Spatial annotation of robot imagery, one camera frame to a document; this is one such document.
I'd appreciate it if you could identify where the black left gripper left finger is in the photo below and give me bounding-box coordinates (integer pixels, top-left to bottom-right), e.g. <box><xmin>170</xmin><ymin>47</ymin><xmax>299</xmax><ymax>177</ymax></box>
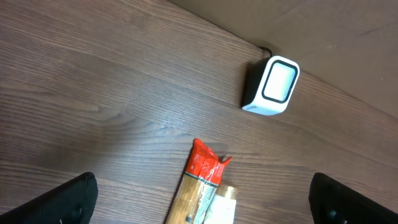
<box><xmin>1</xmin><ymin>172</ymin><xmax>98</xmax><ymax>224</ymax></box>

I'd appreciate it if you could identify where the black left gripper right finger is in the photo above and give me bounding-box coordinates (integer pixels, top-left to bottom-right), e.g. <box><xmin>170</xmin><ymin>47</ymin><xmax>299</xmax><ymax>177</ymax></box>
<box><xmin>308</xmin><ymin>172</ymin><xmax>397</xmax><ymax>224</ymax></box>

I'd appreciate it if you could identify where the orange spaghetti pack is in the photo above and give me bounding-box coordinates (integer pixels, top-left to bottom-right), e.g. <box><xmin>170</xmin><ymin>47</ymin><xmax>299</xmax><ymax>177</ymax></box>
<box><xmin>165</xmin><ymin>139</ymin><xmax>232</xmax><ymax>224</ymax></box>

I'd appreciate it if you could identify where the white tube with gold cap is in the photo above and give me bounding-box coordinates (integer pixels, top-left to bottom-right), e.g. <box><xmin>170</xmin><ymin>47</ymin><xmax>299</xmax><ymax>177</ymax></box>
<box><xmin>203</xmin><ymin>180</ymin><xmax>238</xmax><ymax>224</ymax></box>

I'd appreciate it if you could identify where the white barcode scanner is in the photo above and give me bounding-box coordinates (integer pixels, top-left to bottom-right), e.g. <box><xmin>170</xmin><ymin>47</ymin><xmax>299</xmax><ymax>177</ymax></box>
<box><xmin>241</xmin><ymin>55</ymin><xmax>300</xmax><ymax>116</ymax></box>

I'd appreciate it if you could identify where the black scanner cable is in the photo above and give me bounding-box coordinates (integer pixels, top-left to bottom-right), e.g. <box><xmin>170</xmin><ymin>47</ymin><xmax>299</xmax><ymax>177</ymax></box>
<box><xmin>257</xmin><ymin>45</ymin><xmax>274</xmax><ymax>58</ymax></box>

